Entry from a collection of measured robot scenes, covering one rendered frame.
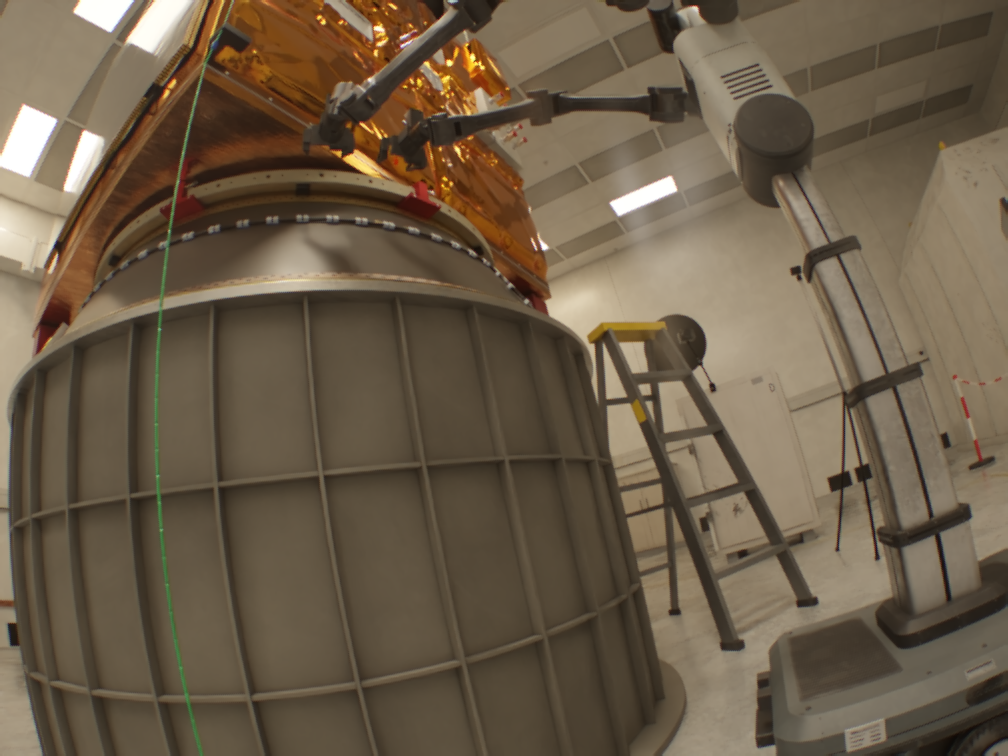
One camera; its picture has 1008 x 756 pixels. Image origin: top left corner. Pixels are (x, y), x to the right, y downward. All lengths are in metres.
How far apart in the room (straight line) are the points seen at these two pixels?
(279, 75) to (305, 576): 1.28
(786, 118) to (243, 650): 1.36
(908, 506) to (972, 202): 5.57
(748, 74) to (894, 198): 8.96
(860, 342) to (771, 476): 3.67
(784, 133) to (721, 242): 8.46
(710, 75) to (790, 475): 3.80
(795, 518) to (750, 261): 5.61
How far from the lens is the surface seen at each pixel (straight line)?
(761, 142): 1.04
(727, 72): 1.15
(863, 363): 0.94
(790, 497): 4.58
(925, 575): 0.94
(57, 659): 1.38
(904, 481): 0.93
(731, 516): 4.60
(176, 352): 1.13
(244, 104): 1.50
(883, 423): 0.92
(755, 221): 9.60
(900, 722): 0.79
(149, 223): 1.77
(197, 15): 1.77
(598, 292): 9.66
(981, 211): 6.34
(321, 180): 1.60
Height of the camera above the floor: 0.59
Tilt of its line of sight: 18 degrees up
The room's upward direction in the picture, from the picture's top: 12 degrees counter-clockwise
